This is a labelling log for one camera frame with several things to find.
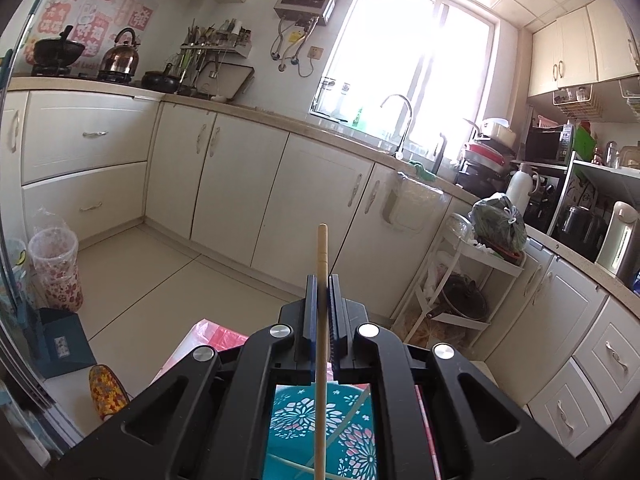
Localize grey cutting board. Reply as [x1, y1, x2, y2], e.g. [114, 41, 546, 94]
[197, 65, 256, 101]

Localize teal perforated plastic basket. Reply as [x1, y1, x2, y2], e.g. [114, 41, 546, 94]
[270, 382, 376, 480]

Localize white electric air pot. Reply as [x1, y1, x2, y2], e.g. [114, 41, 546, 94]
[595, 201, 640, 284]

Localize dark frying pan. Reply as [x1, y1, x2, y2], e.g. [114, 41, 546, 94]
[425, 275, 489, 324]

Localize pink wall stickers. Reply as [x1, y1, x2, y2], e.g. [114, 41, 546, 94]
[37, 0, 156, 58]

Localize white trolley rack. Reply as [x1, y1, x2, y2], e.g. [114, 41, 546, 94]
[395, 212, 526, 361]

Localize cream upper wall cabinets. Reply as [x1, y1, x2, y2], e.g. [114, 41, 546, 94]
[527, 0, 640, 99]

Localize kitchen window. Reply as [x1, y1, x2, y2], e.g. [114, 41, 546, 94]
[310, 0, 501, 161]

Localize black wok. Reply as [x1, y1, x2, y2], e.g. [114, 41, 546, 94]
[31, 25, 86, 68]

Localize floral trash bin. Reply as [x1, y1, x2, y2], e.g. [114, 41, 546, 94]
[27, 227, 84, 313]

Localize white thermos jug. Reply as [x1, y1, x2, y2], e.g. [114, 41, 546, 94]
[505, 162, 541, 217]

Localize floral slipper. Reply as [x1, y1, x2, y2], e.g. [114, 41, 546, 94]
[89, 364, 131, 422]

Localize red and black electric pan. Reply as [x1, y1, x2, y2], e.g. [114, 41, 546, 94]
[457, 142, 512, 187]

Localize blue dustpan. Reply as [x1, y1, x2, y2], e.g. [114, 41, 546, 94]
[37, 307, 98, 378]

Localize metal kettle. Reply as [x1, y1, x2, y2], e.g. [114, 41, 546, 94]
[98, 27, 141, 76]

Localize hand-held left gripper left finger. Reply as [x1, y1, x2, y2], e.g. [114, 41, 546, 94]
[47, 274, 319, 480]

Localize black cooking pot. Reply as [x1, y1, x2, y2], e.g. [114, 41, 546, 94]
[141, 64, 181, 94]

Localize black gas stove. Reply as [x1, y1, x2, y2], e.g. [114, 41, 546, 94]
[30, 62, 137, 84]

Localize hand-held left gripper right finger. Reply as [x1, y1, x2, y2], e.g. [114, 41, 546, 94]
[327, 274, 591, 480]

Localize wooden chopstick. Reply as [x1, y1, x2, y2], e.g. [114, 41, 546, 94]
[313, 224, 331, 480]

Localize black microwave oven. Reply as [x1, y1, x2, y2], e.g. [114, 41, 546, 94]
[525, 122, 576, 166]

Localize black slim faucet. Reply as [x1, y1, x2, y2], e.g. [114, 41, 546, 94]
[432, 132, 449, 177]

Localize white lidded container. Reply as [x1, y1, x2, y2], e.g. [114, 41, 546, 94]
[482, 117, 519, 147]

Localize white hanging bin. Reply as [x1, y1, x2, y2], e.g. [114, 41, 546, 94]
[382, 172, 449, 234]

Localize wall utensil rack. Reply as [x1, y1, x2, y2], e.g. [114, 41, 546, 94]
[179, 19, 252, 62]

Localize green cutting board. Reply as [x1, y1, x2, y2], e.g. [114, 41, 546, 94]
[572, 125, 599, 171]

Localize bag of green vegetables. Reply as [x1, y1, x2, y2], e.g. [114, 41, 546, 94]
[469, 192, 529, 257]

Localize metal counter shelf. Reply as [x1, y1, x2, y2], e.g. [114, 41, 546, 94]
[547, 157, 640, 267]

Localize green cloth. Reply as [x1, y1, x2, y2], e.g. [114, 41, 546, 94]
[407, 160, 439, 182]

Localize red checked plastic tablecloth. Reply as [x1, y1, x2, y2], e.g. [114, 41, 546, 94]
[152, 317, 443, 480]

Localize cream cabinet drawer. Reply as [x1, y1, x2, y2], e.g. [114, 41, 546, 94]
[527, 360, 614, 444]
[22, 91, 157, 184]
[572, 300, 640, 407]
[22, 160, 149, 252]

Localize cream cabinet door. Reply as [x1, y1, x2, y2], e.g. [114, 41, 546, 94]
[190, 112, 291, 267]
[145, 102, 218, 239]
[252, 132, 376, 281]
[332, 165, 451, 318]
[484, 255, 607, 407]

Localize dark sliding door frame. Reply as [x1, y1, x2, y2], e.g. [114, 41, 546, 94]
[0, 0, 86, 466]

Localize chrome kitchen faucet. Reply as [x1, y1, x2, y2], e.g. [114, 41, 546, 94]
[380, 93, 415, 159]

